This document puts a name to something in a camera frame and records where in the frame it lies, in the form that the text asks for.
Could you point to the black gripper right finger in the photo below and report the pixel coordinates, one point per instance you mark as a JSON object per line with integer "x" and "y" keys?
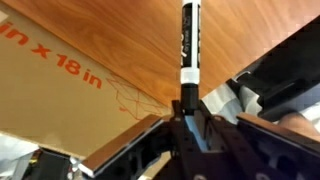
{"x": 255, "y": 142}

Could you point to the black and white marker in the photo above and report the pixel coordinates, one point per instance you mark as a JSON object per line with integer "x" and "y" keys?
{"x": 190, "y": 55}

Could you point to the wooden side table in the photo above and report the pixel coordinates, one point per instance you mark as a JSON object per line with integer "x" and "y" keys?
{"x": 144, "y": 41}

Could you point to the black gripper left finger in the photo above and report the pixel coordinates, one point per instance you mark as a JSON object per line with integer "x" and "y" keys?
{"x": 131, "y": 153}

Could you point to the large flat cardboard sheet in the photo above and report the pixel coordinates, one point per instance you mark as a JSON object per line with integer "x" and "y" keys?
{"x": 56, "y": 97}

